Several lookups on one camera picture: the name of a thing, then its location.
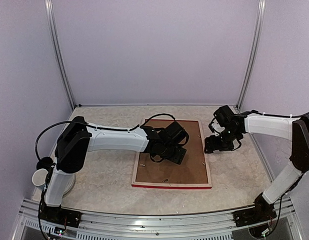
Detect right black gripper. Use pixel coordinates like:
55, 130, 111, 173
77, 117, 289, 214
204, 127, 241, 154

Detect brown backing board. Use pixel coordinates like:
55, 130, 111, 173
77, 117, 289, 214
134, 120, 210, 184

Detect red wooden picture frame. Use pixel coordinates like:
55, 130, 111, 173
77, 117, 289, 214
130, 118, 213, 190

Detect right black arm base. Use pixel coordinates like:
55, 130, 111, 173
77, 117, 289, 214
232, 194, 277, 227

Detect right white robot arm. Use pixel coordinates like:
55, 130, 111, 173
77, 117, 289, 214
204, 105, 309, 222

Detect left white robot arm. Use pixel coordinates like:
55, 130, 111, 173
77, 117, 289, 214
42, 116, 190, 223

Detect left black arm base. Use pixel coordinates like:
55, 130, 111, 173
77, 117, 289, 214
38, 205, 82, 228

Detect clear tape roll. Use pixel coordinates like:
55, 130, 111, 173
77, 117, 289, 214
62, 174, 76, 198

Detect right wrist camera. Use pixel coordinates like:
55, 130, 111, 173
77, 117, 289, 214
208, 121, 220, 135

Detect right aluminium post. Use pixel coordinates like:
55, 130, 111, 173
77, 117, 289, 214
236, 0, 267, 111

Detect aluminium post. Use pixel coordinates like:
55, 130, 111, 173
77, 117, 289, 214
44, 0, 77, 110
236, 0, 267, 111

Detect front aluminium rail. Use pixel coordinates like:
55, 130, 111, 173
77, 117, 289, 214
10, 198, 305, 240

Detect left aluminium post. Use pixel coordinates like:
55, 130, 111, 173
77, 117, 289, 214
44, 0, 77, 110

